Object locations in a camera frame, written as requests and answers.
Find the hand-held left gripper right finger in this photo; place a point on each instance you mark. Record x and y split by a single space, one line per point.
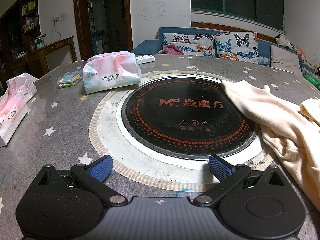
220 168

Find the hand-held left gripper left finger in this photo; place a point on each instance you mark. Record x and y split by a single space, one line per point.
100 170

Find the cream fleece garment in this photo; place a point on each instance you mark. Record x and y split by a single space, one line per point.
275 120

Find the grey star tablecloth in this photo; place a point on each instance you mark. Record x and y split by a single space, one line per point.
62 120

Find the round black induction cooker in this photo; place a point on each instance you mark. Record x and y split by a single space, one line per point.
175 122

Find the small colourful plastic packet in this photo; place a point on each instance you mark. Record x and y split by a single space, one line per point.
70 79

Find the pastel tissue pack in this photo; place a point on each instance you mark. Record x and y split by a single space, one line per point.
110 72

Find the pink white tissue pack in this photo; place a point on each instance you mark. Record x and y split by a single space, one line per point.
12 115

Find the pale yellow cloth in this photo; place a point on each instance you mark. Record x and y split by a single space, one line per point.
311 110

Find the butterfly print cushion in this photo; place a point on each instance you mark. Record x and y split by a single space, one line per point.
190 43
236 46

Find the pink cloth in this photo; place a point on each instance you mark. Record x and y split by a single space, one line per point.
172 50

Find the green plastic toy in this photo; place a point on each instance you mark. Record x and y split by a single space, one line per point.
312 80

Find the blue storage cabinet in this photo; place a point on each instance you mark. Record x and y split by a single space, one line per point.
98 42

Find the wooden sideboard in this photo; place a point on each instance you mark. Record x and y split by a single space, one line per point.
50 52

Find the blue sofa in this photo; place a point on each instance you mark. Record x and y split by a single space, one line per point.
263 48

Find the grey pillow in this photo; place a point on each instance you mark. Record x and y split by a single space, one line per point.
285 56

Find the metal pot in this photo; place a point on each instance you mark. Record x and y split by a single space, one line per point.
32 47

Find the orange stuffed toy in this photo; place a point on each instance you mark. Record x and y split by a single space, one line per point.
298 50

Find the glass kettle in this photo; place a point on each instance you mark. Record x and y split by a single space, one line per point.
40 41

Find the panda stuffed toy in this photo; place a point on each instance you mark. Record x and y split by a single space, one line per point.
282 40

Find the wooden door frame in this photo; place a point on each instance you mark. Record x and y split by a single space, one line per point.
78 20

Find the white wall socket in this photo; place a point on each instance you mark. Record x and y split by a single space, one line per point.
57 18

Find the wooden wall shelf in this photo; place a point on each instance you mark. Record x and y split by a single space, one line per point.
30 13

